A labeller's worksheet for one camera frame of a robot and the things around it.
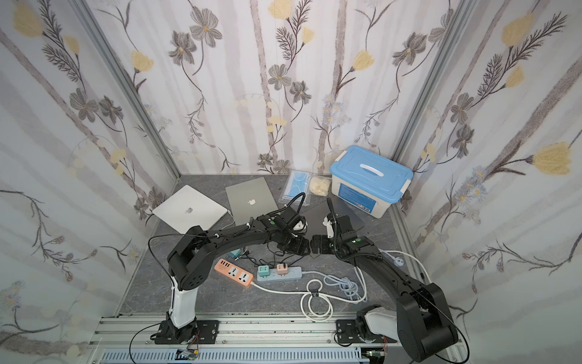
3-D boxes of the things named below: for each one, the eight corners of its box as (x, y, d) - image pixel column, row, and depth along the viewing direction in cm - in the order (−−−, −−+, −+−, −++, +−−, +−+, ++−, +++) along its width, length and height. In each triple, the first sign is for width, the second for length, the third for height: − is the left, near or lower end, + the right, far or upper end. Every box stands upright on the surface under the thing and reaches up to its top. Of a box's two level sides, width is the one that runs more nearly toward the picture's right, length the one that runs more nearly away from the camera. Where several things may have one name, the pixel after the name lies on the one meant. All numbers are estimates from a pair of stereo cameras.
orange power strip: (213, 270, 89) (212, 267, 87) (221, 259, 92) (219, 257, 90) (249, 287, 85) (248, 285, 83) (255, 276, 88) (255, 274, 86)
